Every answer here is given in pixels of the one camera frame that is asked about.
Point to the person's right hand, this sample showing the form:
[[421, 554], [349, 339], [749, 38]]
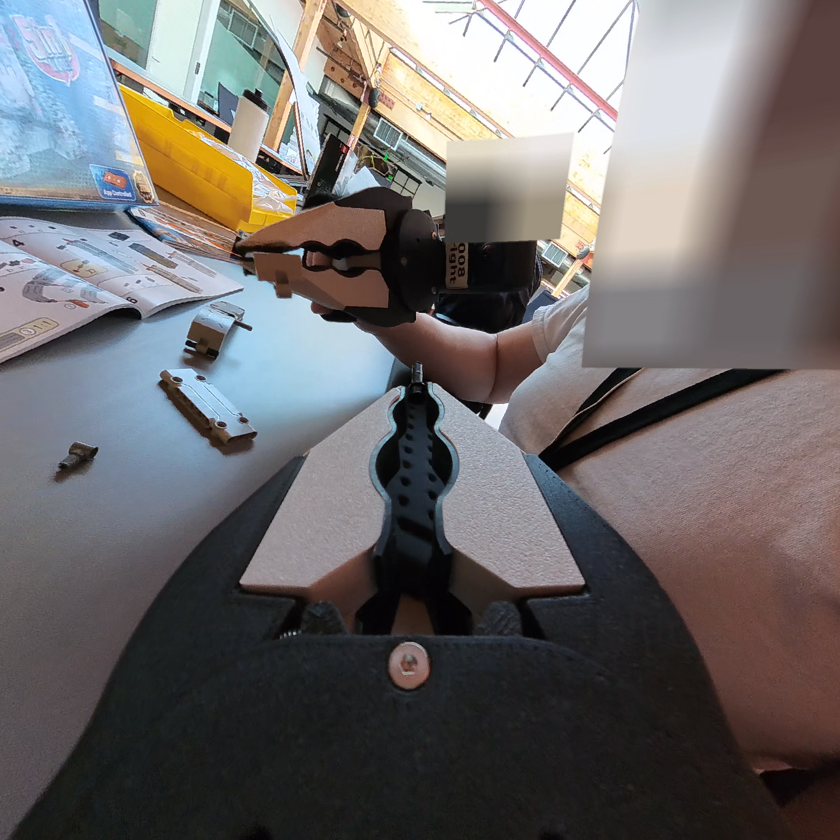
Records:
[[323, 307]]

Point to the yellow bin with plastic bags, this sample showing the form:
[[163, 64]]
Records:
[[184, 157]]

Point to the white bottle with black lid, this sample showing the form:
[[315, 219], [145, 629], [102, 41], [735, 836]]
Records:
[[249, 131]]

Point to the blue robot kit box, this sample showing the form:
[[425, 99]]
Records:
[[59, 98]]

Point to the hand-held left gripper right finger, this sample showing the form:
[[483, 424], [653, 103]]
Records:
[[512, 525]]

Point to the instruction booklet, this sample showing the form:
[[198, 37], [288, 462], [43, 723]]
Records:
[[98, 282]]

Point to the person in beige shirt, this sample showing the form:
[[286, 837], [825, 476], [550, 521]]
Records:
[[689, 590]]

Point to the grey desk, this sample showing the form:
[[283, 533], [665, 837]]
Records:
[[131, 558]]

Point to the clear plastic bags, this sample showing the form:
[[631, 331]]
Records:
[[262, 184]]

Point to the grey curved brick assembly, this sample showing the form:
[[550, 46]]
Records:
[[213, 328]]

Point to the small dark grey connector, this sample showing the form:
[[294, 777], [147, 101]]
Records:
[[79, 454]]

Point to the black carton box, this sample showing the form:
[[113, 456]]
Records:
[[331, 167]]

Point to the grey rectangular panel brick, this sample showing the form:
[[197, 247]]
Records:
[[207, 407]]

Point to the colourful printed leaflet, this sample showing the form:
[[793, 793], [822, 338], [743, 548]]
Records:
[[184, 233]]

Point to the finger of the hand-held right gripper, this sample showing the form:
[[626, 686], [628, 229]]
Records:
[[354, 289], [328, 226]]

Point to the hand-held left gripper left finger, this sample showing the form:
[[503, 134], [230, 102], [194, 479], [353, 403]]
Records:
[[315, 525]]

